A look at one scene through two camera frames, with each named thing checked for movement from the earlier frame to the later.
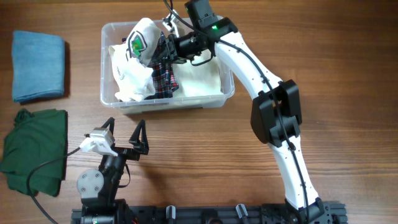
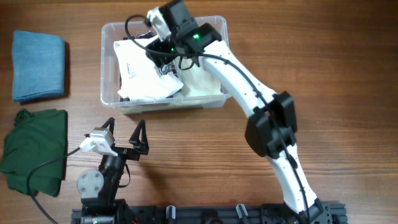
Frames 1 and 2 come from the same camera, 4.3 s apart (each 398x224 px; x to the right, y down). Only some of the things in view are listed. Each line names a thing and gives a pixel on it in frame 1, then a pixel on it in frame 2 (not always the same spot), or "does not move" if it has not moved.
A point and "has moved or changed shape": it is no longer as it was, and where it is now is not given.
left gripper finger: x=111 y=122 does not move
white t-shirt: x=134 y=76 has moved or changed shape
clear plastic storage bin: x=137 y=76 does not move
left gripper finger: x=139 y=138 does not move
